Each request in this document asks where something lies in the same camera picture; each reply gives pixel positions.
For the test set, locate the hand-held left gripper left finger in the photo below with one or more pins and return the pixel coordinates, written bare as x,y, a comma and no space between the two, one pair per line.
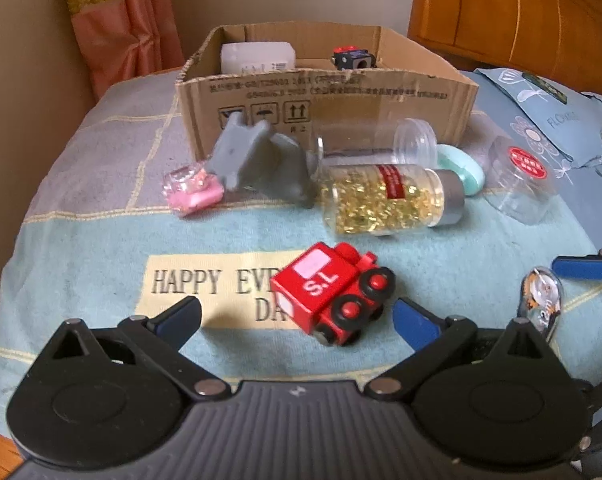
181,317

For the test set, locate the pink candy box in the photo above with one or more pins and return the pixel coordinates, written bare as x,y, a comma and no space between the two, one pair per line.
193,192

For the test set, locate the mint green oval case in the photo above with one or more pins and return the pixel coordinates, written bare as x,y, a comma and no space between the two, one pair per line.
461,167

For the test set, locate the blue floral pillow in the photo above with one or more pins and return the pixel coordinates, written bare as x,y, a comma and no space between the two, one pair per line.
546,110

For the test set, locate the grey plastic block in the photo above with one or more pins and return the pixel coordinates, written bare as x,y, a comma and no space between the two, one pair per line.
261,160

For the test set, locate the pink curtain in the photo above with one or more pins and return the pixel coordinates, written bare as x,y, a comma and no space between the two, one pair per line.
121,15

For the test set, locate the brown cardboard box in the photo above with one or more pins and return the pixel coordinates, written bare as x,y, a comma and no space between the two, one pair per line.
331,97

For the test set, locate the checked blue grey blanket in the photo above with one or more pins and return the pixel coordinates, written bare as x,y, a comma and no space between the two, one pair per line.
106,240

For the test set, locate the clear plastic jar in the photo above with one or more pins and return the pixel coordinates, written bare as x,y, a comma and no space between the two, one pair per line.
381,142

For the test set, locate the white rectangular box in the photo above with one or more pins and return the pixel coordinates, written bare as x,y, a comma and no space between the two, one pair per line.
257,58

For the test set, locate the bottle of golden capsules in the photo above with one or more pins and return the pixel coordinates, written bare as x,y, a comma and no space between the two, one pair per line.
386,197

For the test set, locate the wooden headboard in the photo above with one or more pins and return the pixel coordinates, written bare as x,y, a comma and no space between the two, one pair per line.
521,5

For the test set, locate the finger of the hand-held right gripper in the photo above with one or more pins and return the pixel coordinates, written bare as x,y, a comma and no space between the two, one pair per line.
578,266

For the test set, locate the dark toy cube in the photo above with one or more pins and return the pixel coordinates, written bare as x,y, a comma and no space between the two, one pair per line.
353,59

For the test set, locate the clear jar with red label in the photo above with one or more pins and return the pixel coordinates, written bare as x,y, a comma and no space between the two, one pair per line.
523,177

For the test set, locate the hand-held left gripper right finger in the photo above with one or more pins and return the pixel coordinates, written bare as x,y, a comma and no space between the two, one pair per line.
416,325

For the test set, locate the red toy train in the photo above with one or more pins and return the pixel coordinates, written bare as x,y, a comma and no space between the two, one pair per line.
331,290

